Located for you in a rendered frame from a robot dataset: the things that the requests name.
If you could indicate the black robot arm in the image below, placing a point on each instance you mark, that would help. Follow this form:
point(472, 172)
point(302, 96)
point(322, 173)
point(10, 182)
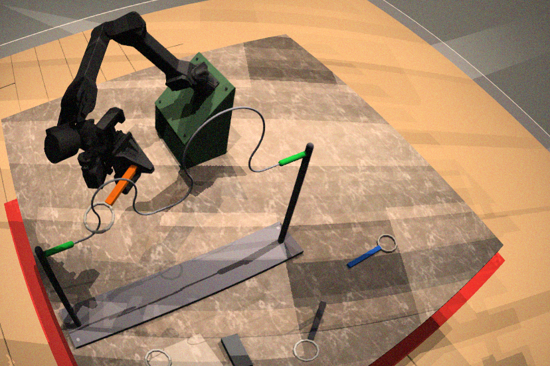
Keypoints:
point(65, 139)

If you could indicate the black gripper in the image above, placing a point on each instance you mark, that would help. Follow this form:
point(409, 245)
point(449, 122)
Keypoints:
point(122, 149)

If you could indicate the white loop with blue handle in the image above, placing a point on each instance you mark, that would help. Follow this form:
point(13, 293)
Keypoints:
point(371, 252)

